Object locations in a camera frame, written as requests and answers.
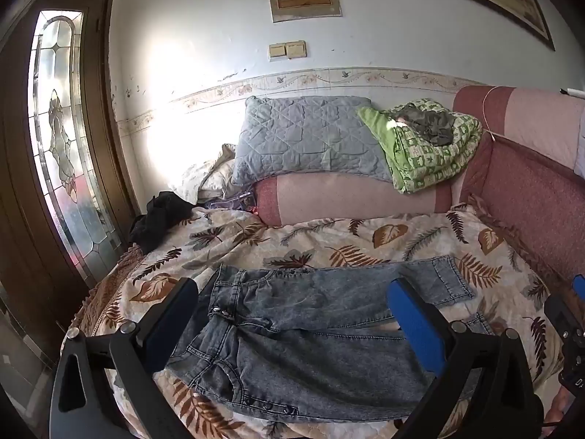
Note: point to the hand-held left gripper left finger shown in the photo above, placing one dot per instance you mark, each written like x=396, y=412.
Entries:
x=171, y=324

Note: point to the grey quilted pillow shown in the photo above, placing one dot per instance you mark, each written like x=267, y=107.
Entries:
x=301, y=137

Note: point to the purple plastic packet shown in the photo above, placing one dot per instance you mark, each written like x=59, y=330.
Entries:
x=233, y=202

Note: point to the black crumpled cloth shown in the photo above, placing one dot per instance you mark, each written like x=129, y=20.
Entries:
x=157, y=222

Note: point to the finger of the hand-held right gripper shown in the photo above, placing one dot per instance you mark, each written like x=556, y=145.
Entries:
x=564, y=313

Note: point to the leaf print blanket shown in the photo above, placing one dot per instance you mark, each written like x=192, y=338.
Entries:
x=329, y=238

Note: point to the white floral pillow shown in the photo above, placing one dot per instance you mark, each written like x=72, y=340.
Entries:
x=210, y=178

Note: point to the green patterned folded blanket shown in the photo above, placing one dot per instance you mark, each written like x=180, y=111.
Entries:
x=425, y=160

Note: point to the grey-green crumpled cloth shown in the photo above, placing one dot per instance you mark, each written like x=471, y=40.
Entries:
x=429, y=123

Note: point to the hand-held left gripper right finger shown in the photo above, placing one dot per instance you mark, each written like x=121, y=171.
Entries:
x=418, y=324

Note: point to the blue-grey denim pants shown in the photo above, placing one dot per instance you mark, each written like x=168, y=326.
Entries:
x=311, y=329

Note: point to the pink striped bolster cushion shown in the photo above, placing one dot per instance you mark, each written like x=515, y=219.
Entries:
x=352, y=196

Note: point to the wooden stained glass door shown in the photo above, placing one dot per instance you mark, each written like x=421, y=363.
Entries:
x=50, y=155

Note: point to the beige wall switch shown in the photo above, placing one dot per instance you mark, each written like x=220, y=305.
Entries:
x=297, y=49
x=277, y=50

